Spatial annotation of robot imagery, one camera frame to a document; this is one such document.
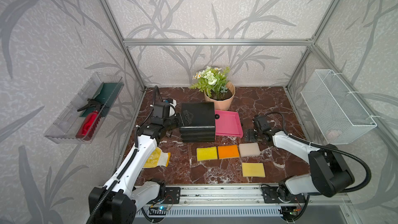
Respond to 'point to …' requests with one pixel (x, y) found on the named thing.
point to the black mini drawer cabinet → (202, 128)
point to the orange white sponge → (249, 149)
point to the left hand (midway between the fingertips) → (186, 117)
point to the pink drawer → (228, 123)
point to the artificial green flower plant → (214, 81)
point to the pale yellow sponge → (253, 169)
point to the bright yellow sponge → (207, 153)
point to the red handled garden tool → (87, 128)
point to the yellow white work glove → (157, 158)
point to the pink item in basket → (331, 136)
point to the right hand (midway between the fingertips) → (252, 133)
